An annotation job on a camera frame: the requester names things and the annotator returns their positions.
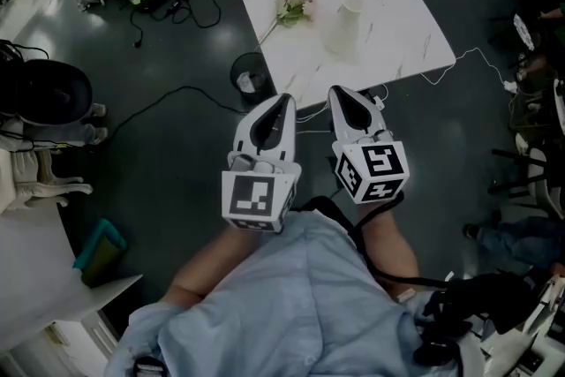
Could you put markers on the white vase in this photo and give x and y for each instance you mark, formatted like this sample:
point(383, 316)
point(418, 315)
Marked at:
point(343, 28)

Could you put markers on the white carved chair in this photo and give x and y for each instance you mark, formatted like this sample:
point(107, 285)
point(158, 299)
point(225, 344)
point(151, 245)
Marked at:
point(31, 185)

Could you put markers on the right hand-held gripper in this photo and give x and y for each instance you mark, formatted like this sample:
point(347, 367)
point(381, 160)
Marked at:
point(379, 163)

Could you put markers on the white power adapter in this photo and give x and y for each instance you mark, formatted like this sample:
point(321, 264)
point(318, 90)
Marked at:
point(510, 86)

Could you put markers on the light blue shirt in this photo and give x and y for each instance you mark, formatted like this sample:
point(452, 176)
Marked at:
point(282, 313)

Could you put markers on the teal folder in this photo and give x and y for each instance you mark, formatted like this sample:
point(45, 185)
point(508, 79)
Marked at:
point(101, 249)

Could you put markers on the black bag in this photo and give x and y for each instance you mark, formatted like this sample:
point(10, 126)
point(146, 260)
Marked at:
point(481, 300)

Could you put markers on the pink and white flowers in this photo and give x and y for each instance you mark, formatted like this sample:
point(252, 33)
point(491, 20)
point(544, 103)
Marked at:
point(293, 6)

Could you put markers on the white side table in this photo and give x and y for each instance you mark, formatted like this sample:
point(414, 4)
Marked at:
point(39, 273)

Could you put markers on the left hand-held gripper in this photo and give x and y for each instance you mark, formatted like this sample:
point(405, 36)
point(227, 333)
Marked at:
point(251, 201)

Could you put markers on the person's right forearm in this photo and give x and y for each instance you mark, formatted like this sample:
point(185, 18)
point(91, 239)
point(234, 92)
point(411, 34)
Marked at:
point(390, 243)

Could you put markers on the black mesh wastebasket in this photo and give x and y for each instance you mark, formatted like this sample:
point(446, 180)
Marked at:
point(249, 68)

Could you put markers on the person's left forearm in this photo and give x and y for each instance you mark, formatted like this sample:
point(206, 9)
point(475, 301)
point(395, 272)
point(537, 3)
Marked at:
point(207, 269)

